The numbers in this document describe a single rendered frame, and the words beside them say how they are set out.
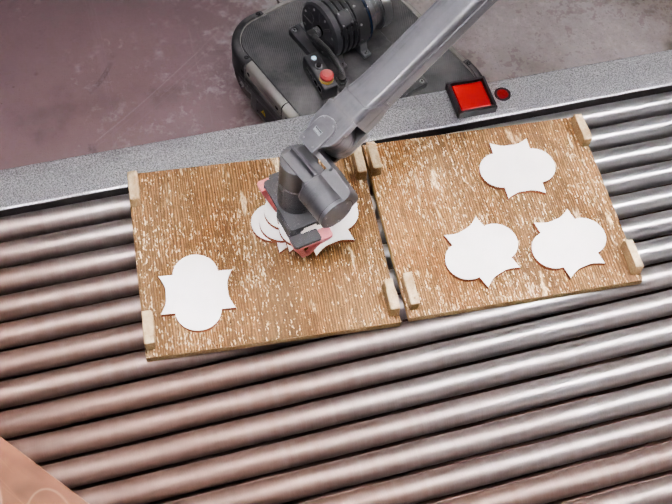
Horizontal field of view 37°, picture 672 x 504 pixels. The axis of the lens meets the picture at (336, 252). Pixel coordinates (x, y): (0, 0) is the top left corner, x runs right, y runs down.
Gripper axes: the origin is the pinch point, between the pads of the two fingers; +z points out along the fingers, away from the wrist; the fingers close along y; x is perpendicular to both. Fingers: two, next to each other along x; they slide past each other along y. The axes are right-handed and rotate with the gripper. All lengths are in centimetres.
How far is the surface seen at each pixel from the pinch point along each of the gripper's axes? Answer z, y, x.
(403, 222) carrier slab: 3.9, -4.4, -19.2
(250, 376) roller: 7.2, -17.8, 15.9
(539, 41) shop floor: 94, 82, -133
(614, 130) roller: 4, -3, -66
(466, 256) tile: 3.0, -15.2, -25.2
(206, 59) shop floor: 96, 118, -34
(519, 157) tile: 2.4, -1.9, -44.4
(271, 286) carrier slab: 4.5, -5.9, 6.5
